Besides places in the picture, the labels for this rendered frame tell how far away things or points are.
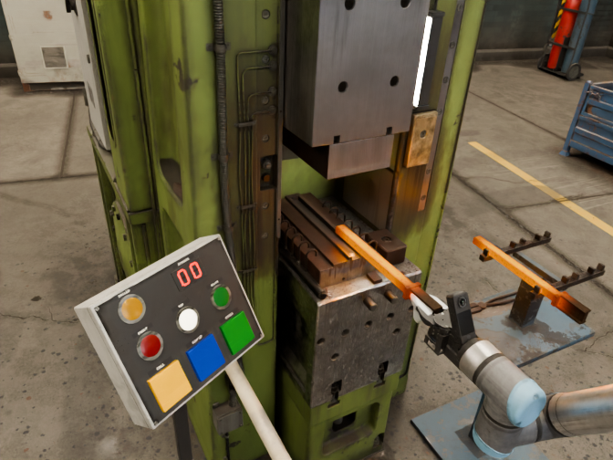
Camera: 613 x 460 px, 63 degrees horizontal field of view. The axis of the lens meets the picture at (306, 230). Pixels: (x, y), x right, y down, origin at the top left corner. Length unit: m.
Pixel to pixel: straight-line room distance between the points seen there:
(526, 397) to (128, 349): 0.78
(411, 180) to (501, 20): 7.60
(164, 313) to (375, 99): 0.70
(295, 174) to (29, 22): 5.08
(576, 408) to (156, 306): 0.87
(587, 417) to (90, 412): 1.93
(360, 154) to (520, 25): 8.22
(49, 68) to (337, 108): 5.64
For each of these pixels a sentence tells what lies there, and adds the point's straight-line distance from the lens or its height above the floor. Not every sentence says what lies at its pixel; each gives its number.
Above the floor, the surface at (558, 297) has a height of 0.95.
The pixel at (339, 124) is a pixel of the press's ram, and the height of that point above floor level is 1.41.
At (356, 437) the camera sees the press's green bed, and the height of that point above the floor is 0.15.
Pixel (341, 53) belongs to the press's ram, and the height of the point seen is 1.58.
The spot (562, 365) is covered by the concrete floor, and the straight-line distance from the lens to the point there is 2.89.
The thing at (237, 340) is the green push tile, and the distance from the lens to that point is 1.20.
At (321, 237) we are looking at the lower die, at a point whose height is 0.99.
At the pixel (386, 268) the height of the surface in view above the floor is 1.05.
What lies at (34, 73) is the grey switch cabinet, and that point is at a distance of 6.71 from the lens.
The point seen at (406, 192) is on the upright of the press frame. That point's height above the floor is 1.08.
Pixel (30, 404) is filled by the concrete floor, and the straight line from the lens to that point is 2.58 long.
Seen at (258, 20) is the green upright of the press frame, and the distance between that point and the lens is 1.24.
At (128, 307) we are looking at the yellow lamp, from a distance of 1.05.
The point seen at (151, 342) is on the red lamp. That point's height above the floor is 1.10.
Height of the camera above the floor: 1.83
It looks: 32 degrees down
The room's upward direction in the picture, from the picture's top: 3 degrees clockwise
